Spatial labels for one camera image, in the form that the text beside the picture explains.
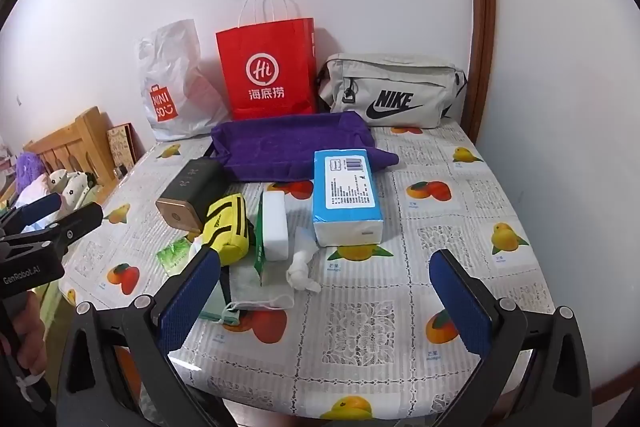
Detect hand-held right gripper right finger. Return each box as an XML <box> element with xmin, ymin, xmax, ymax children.
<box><xmin>428</xmin><ymin>248</ymin><xmax>593</xmax><ymax>427</ymax></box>

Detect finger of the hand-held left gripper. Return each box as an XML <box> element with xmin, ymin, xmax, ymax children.
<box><xmin>20</xmin><ymin>202</ymin><xmax>104</xmax><ymax>260</ymax></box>
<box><xmin>0</xmin><ymin>192</ymin><xmax>65</xmax><ymax>238</ymax></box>

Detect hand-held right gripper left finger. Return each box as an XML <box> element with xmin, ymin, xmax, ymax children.
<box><xmin>56</xmin><ymin>248</ymin><xmax>223</xmax><ymax>427</ymax></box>

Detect green pocket tissue pack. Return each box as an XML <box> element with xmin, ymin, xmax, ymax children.
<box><xmin>156</xmin><ymin>239</ymin><xmax>198</xmax><ymax>278</ymax></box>

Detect white cotton glove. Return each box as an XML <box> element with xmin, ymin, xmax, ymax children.
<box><xmin>227</xmin><ymin>264</ymin><xmax>296</xmax><ymax>312</ymax></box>

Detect green wipe packet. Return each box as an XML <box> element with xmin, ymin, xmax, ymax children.
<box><xmin>251</xmin><ymin>189</ymin><xmax>288</xmax><ymax>288</ymax></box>

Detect yellow zip pouch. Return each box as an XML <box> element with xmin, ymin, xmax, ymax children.
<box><xmin>202</xmin><ymin>194</ymin><xmax>251</xmax><ymax>267</ymax></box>

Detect white sponge block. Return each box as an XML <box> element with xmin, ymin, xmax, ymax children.
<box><xmin>261</xmin><ymin>191</ymin><xmax>291</xmax><ymax>263</ymax></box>

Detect white tissue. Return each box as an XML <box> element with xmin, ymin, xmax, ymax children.
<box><xmin>286</xmin><ymin>227</ymin><xmax>322</xmax><ymax>293</ymax></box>

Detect purple cloth tray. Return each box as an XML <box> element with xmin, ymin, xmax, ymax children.
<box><xmin>209</xmin><ymin>111</ymin><xmax>401</xmax><ymax>184</ymax></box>

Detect person's left hand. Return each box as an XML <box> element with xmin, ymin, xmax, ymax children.
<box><xmin>0</xmin><ymin>294</ymin><xmax>50</xmax><ymax>378</ymax></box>

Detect striped pastel bedding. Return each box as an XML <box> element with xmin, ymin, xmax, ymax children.
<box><xmin>12</xmin><ymin>187</ymin><xmax>53</xmax><ymax>220</ymax></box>

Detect plush toys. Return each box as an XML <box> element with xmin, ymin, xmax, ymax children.
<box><xmin>40</xmin><ymin>169</ymin><xmax>96</xmax><ymax>210</ymax></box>

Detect purple plush toy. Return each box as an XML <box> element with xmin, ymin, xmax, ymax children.
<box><xmin>14</xmin><ymin>153</ymin><xmax>43</xmax><ymax>202</ymax></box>

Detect wooden bed headboard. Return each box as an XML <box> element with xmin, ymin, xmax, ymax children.
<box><xmin>22</xmin><ymin>106</ymin><xmax>123</xmax><ymax>192</ymax></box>

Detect brown patterned flat box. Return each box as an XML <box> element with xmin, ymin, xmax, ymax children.
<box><xmin>106</xmin><ymin>123</ymin><xmax>137</xmax><ymax>170</ymax></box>

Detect fruit print tablecloth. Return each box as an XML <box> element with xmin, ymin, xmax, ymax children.
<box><xmin>59</xmin><ymin>119</ymin><xmax>556</xmax><ymax>423</ymax></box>

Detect dark green tin box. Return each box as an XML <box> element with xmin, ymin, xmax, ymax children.
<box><xmin>155</xmin><ymin>158</ymin><xmax>227</xmax><ymax>235</ymax></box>

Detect blue tissue pack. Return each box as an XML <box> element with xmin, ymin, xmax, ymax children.
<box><xmin>312</xmin><ymin>148</ymin><xmax>385</xmax><ymax>249</ymax></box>

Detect white plastic shopping bag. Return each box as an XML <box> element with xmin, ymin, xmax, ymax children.
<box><xmin>135</xmin><ymin>19</ymin><xmax>231</xmax><ymax>142</ymax></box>

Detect grey waist bag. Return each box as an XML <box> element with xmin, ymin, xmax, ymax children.
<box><xmin>316</xmin><ymin>53</ymin><xmax>468</xmax><ymax>128</ymax></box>

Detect red paper shopping bag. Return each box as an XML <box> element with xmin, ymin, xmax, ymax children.
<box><xmin>216</xmin><ymin>0</ymin><xmax>318</xmax><ymax>122</ymax></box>

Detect brown wooden door frame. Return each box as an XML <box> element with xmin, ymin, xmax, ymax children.
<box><xmin>464</xmin><ymin>0</ymin><xmax>496</xmax><ymax>142</ymax></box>

